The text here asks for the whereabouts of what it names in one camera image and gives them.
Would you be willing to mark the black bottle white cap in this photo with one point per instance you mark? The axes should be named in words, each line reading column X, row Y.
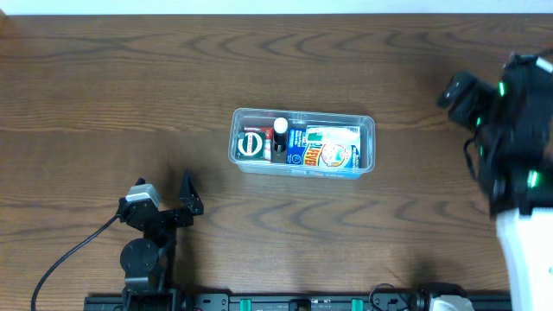
column 280, row 139

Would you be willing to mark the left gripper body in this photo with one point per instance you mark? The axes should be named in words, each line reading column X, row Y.
column 164, row 216

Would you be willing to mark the blue KoolFever box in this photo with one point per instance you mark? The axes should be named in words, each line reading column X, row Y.
column 324, row 155

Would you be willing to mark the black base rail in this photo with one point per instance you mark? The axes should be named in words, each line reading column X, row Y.
column 225, row 302

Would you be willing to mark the white toothpaste box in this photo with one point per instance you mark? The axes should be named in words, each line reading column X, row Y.
column 348, row 135

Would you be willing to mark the red packet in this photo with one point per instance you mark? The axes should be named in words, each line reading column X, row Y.
column 268, row 131

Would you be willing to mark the green square packet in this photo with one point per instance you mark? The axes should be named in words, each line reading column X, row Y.
column 250, row 146

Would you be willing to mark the clear plastic container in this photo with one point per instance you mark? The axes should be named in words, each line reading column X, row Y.
column 249, row 117

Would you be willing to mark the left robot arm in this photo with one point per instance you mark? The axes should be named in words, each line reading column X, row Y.
column 148, row 261

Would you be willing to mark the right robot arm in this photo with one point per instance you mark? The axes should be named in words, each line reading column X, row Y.
column 511, row 128

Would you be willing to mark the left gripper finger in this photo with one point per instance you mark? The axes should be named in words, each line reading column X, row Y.
column 140, row 181
column 189, row 196

